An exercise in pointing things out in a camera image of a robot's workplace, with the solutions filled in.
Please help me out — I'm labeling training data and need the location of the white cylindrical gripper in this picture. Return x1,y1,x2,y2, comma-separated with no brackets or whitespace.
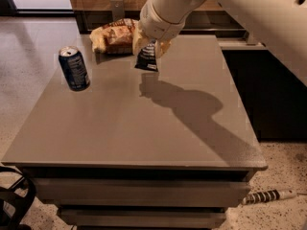
132,0,184,58

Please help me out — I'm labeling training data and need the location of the blue rxbar blueberry wrapper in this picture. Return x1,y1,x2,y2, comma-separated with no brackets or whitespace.
135,41,158,72

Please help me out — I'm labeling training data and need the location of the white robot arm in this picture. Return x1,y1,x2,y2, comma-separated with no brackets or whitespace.
132,0,307,84

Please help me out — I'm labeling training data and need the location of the brown chip bag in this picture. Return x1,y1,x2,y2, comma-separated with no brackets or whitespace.
89,18,138,55

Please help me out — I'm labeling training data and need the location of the blue soda can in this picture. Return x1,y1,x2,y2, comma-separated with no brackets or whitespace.
59,46,90,91

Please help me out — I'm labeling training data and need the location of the grey drawer cabinet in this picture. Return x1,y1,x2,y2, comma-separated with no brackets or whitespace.
3,35,267,230

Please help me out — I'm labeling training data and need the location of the striped power strip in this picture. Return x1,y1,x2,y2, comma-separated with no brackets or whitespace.
242,189,297,205

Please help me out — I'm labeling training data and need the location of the black chair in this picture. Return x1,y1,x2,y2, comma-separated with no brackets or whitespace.
0,166,36,230

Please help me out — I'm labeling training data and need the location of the left metal bracket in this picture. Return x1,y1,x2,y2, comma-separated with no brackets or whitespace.
110,0,125,21

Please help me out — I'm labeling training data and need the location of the wooden wall counter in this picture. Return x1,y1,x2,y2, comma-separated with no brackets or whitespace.
70,0,262,47

